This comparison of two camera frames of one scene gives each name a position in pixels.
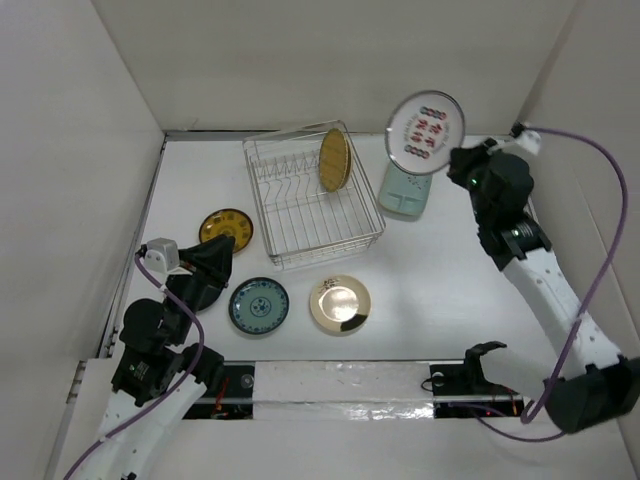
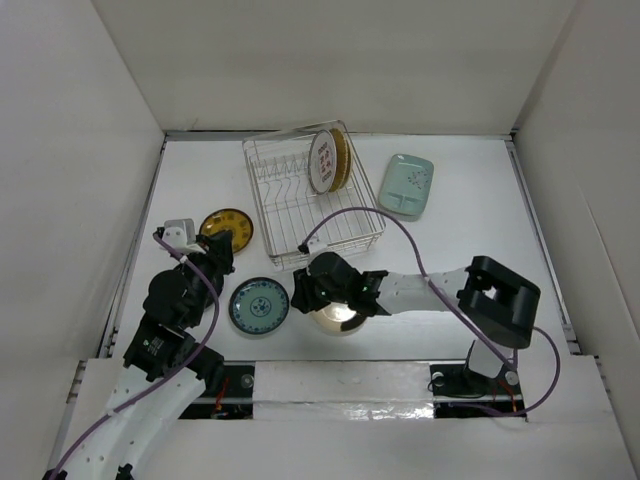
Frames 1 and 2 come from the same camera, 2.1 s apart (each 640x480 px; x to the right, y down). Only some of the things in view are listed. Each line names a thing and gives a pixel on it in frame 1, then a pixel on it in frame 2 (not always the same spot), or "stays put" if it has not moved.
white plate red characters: [422, 129] → [322, 162]
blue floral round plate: [259, 305] stays put
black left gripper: [209, 261] stays put
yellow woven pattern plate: [335, 160] stays put
